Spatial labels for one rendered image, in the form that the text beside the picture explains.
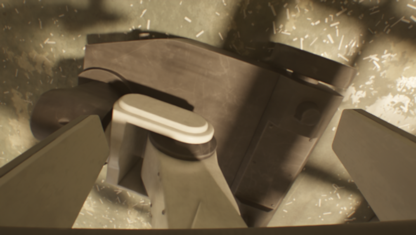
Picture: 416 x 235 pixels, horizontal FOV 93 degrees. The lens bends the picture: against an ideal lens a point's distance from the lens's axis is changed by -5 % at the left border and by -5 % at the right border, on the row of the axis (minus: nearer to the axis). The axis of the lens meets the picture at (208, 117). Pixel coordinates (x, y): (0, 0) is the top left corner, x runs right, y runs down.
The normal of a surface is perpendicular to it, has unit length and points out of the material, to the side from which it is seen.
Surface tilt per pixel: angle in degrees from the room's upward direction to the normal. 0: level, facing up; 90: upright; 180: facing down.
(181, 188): 90
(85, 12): 0
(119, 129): 0
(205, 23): 0
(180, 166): 90
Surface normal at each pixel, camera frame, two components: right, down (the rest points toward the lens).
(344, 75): 0.24, 0.44
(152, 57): -0.18, 0.36
